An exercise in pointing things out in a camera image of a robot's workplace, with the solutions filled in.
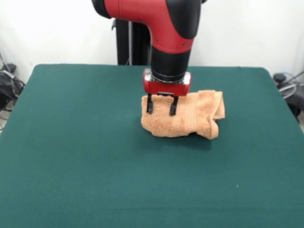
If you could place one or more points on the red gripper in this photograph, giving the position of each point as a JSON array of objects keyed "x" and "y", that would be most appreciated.
[{"x": 166, "y": 88}]

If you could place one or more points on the orange terry towel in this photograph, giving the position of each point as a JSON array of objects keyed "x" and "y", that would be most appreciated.
[{"x": 197, "y": 111}]

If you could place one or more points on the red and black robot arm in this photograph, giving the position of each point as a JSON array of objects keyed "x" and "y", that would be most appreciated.
[{"x": 142, "y": 12}]

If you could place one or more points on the dark green table cloth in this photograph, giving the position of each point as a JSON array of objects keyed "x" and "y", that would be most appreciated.
[{"x": 95, "y": 154}]

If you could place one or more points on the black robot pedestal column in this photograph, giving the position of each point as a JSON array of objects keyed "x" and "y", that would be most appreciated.
[{"x": 123, "y": 42}]

